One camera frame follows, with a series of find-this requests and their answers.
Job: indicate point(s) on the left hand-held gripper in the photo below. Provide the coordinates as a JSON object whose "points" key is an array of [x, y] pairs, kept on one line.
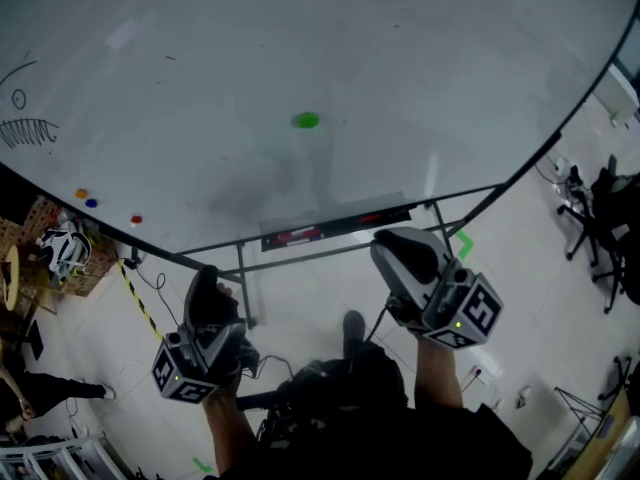
{"points": [[192, 363]]}

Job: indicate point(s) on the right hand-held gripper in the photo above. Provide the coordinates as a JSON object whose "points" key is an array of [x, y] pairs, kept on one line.
{"points": [[450, 308]]}

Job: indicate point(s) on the green round magnet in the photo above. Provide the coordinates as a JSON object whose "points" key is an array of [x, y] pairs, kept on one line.
{"points": [[305, 120]]}

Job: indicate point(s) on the large white whiteboard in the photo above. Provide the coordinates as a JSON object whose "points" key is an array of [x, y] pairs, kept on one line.
{"points": [[350, 43]]}

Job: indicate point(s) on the person's left forearm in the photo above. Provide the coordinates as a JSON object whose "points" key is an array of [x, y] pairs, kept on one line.
{"points": [[227, 428]]}

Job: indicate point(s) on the person's right forearm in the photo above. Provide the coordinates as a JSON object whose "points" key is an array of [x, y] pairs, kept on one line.
{"points": [[437, 378]]}

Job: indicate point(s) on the black metal whiteboard stand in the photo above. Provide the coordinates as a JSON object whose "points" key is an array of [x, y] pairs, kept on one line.
{"points": [[245, 273]]}

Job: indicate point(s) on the red whiteboard marker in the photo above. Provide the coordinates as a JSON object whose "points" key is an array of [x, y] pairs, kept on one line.
{"points": [[300, 234], [370, 218]]}

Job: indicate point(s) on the black whiteboard marker tray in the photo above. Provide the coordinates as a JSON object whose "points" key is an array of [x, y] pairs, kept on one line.
{"points": [[340, 230]]}

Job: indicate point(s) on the red round magnet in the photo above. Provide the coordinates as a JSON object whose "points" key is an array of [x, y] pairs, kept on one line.
{"points": [[136, 219]]}

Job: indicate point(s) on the blue round magnet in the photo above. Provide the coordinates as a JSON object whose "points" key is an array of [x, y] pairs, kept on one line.
{"points": [[91, 202]]}

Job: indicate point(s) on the orange round magnet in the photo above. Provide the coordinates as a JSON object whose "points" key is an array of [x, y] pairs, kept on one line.
{"points": [[81, 193]]}

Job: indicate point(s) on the yellow black striped floor tape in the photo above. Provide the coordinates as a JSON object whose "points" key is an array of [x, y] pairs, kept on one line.
{"points": [[140, 303]]}

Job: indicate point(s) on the person's dark shoe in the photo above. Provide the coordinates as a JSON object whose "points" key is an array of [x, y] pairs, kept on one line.
{"points": [[353, 330]]}

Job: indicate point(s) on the brown cardboard boxes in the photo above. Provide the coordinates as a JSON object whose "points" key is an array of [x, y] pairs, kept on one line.
{"points": [[97, 263]]}

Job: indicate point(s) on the white power strip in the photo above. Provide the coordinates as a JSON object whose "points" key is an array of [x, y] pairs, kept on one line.
{"points": [[487, 374]]}

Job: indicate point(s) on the white and black headset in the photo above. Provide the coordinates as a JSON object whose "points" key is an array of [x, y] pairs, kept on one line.
{"points": [[62, 250]]}

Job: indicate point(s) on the person's black clothing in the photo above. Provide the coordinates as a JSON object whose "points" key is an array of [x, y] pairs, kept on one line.
{"points": [[375, 433]]}

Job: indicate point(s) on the black office chair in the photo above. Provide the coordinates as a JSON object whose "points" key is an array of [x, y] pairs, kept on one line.
{"points": [[607, 223]]}

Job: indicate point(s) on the white metal rack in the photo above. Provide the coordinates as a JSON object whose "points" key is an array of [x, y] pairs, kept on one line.
{"points": [[60, 455]]}

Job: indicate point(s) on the black tripod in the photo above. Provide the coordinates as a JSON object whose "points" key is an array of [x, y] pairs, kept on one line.
{"points": [[580, 403]]}

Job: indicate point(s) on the white cabinet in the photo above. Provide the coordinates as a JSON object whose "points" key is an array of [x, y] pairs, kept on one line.
{"points": [[617, 95]]}

